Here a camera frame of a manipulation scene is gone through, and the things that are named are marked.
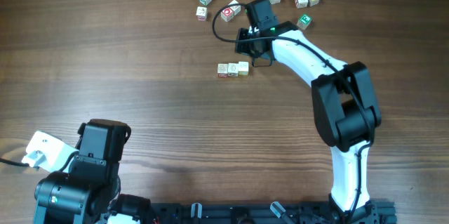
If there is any white block green letter I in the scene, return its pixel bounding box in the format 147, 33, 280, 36
229, 0, 241, 16

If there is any block red letter U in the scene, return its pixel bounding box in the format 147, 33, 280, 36
217, 63, 228, 78

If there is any block yellow letter C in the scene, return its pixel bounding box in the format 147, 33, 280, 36
238, 61, 249, 75

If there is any block green letter F top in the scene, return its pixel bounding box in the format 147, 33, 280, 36
297, 14, 312, 30

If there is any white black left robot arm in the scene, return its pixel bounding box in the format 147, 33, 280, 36
33, 119, 154, 224

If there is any white block circle engraving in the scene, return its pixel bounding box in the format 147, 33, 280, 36
227, 63, 239, 77

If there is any white block red drawing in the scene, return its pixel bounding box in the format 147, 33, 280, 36
295, 0, 309, 8

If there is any block red digit six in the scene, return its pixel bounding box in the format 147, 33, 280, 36
196, 6, 208, 21

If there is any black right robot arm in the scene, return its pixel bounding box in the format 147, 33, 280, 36
235, 22, 382, 223

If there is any block red letter O top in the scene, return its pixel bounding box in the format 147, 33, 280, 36
220, 8, 234, 22

